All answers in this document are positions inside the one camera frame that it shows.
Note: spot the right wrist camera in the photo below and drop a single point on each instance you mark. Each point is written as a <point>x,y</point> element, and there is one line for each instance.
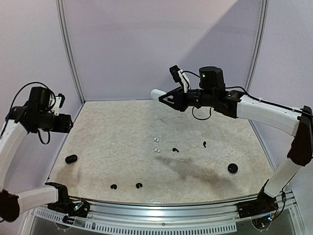
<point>179,77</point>

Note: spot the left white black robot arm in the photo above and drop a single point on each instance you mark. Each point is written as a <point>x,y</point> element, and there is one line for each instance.
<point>39,113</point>

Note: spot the aluminium corner post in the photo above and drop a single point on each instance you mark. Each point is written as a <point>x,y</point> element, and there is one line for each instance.
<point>68,50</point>
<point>258,43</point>

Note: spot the aluminium front rail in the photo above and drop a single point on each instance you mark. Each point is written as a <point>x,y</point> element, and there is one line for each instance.
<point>221,218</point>

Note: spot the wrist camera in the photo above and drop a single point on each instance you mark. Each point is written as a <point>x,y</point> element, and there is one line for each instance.
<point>179,77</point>
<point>56,103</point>

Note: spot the white earbud charging case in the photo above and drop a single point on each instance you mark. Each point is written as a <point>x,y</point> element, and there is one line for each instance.
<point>156,93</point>

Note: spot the right aluminium corner post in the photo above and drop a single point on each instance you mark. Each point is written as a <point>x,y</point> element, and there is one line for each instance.
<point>258,43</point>

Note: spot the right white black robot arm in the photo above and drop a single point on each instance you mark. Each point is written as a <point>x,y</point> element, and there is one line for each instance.
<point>235,102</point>

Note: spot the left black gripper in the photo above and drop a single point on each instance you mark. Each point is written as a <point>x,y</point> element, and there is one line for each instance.
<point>63,125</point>

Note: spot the left aluminium corner post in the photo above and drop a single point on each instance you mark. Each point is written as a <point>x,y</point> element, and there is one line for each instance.
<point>68,50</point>

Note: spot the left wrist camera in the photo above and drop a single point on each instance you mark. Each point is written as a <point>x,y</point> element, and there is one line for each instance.
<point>56,103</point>

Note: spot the black round charging case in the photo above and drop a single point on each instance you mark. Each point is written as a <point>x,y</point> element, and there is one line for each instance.
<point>232,168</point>

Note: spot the black oval charging case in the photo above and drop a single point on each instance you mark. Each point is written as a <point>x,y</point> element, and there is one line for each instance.
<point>71,159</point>

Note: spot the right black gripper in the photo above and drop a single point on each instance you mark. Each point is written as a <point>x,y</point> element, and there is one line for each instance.
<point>181,98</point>

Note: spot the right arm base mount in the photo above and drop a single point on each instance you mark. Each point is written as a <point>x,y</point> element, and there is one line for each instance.
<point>261,205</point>

